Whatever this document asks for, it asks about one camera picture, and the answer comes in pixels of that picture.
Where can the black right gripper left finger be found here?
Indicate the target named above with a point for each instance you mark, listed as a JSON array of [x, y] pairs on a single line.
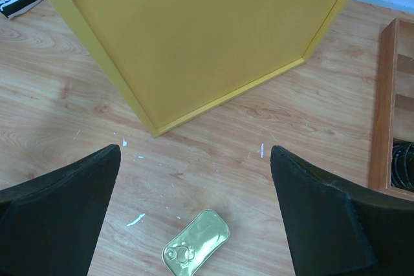
[[50, 224]]

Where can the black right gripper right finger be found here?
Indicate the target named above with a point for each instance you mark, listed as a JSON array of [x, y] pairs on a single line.
[[335, 226]]

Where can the gold tin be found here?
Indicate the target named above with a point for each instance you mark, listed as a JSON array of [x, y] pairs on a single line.
[[196, 243]]

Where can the dark cloth roll front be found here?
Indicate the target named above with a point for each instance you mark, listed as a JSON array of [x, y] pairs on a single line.
[[402, 166]]

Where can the wooden compartment tray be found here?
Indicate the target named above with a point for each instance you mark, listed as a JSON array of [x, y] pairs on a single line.
[[393, 117]]

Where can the yellow cabinet box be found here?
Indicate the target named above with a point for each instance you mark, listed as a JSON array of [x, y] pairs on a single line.
[[173, 60]]

